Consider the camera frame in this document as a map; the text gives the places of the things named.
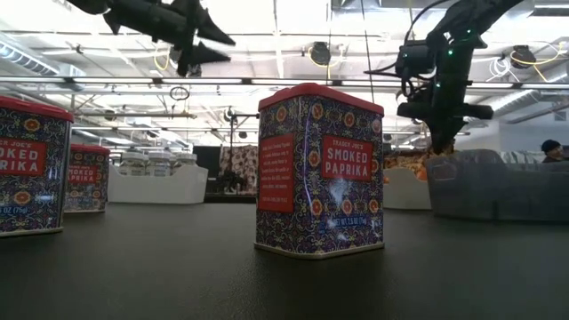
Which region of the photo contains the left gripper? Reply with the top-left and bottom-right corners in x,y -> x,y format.
104,0 -> 236,76

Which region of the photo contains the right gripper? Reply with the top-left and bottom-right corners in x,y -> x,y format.
397,42 -> 494,156

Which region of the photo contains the white-lidded spice jar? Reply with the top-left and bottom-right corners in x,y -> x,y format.
146,149 -> 175,177
172,150 -> 198,174
117,149 -> 149,177

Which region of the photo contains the smoked paprika tin red lid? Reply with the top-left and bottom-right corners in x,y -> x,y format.
63,142 -> 111,214
253,82 -> 386,260
0,94 -> 76,238

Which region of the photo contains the white plastic bin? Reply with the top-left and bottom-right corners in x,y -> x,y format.
382,167 -> 432,211
107,164 -> 209,205

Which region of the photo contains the grey translucent plastic bin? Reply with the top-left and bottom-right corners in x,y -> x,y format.
424,148 -> 569,223

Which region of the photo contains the person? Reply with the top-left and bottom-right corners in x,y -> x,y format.
540,139 -> 566,164

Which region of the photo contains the black partition panel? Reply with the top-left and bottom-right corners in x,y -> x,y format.
192,145 -> 222,179

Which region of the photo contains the patterned backdrop cloth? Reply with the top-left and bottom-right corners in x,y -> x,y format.
218,144 -> 259,195

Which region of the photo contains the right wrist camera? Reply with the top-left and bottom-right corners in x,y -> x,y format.
394,38 -> 436,77

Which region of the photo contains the long ceiling light rail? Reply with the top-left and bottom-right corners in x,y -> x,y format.
0,75 -> 569,91

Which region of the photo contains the black stand frame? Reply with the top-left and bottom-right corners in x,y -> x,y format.
226,106 -> 260,195

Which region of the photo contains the black ceiling cable reel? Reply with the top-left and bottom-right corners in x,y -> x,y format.
309,41 -> 333,67
509,44 -> 538,70

